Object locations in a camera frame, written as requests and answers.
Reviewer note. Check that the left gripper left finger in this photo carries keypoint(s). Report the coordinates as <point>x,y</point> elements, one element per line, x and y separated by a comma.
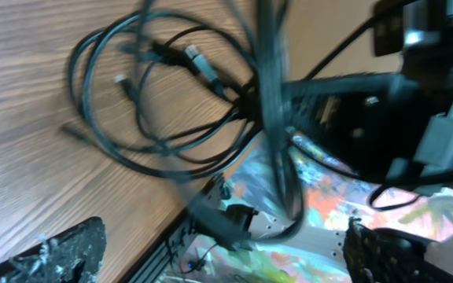
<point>74,255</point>

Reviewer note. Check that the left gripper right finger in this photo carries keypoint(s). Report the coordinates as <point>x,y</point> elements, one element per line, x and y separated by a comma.
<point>392,256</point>

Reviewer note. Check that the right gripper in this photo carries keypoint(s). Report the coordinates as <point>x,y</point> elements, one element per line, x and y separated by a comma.
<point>367,120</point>

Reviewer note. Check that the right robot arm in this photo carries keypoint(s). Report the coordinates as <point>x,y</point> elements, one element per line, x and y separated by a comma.
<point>432,165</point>

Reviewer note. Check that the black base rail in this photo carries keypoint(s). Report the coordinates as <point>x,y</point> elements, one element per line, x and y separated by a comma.
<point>172,244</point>

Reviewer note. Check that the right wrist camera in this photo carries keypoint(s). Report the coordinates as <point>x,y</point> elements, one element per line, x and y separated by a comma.
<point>404,24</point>

